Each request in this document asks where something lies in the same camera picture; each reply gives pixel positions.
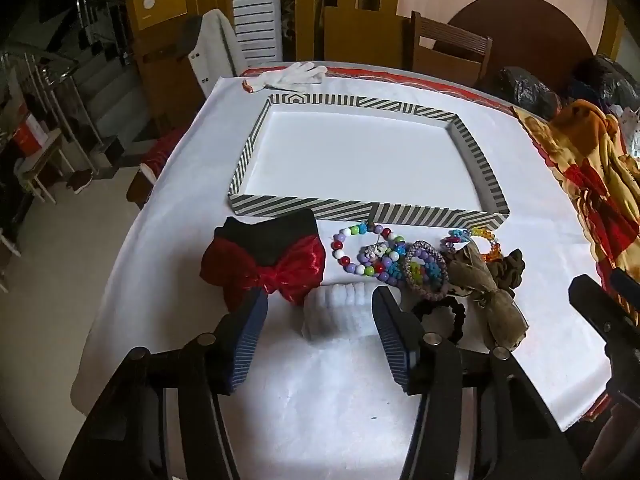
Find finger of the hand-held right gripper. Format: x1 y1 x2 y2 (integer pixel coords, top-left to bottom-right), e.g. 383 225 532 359
568 274 640 401
610 267 640 321

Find black headband with red bow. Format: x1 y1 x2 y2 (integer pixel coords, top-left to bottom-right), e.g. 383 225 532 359
200 208 327 311

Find white tablecloth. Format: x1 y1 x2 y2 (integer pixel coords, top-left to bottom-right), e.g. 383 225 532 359
72 72 617 432

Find red box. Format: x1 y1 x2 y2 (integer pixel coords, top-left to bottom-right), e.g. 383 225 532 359
11 114 49 157

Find rainbow translucent bead bracelet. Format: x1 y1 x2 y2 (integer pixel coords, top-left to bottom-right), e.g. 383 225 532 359
440 227 502 264

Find white fluffy scrunchie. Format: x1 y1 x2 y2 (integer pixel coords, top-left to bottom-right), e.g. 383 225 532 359
301 282 382 343

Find small bead bracelet with charm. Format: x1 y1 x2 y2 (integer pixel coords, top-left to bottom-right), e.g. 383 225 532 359
357 241 408 288

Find white work glove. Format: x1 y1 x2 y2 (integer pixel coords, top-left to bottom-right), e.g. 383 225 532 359
241 61 328 93

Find dark shoes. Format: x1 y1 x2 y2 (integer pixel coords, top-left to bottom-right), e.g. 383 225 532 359
66 169 97 194

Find purple woven bracelet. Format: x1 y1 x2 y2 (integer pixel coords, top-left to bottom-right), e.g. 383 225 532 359
404 241 449 302

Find black scrunchie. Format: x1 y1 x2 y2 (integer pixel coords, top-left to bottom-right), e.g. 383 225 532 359
411 296 467 346

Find white louvered door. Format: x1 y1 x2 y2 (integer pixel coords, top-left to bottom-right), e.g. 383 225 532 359
229 0 284 68

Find white coat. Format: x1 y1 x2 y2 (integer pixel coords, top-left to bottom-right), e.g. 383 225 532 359
187 9 249 99

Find metal stair railing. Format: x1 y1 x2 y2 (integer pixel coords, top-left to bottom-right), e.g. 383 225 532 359
0 45 101 176

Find chair with red cloth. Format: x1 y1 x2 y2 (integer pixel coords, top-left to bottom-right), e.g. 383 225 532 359
126 127 192 209

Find wooden board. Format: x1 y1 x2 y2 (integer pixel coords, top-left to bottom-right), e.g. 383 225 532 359
322 5 414 73

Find black plastic bag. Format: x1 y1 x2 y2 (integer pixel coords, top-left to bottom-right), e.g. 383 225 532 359
497 66 562 120
569 55 640 117

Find round brown wooden tabletop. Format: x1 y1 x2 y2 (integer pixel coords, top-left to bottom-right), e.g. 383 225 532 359
446 0 599 92

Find brown bow scrunchie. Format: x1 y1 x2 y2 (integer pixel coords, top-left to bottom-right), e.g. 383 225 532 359
445 245 531 352

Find white stool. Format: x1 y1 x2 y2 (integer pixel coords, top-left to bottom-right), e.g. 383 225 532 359
14 129 72 206

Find wooden chair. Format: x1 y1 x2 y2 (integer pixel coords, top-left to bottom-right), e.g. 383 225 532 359
410 10 494 88

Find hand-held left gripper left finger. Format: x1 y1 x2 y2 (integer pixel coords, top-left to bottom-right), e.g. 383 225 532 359
60 287 269 480

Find large colourful bead bracelet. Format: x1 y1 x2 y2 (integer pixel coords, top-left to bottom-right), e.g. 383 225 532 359
331 224 407 281

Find striped shallow box tray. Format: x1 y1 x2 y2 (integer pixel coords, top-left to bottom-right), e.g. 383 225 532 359
228 92 511 233

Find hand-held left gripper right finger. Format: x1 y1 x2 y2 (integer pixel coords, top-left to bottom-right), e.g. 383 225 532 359
371 286 583 480

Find orange and red blanket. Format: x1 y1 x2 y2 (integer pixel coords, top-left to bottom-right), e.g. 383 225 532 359
511 100 640 323

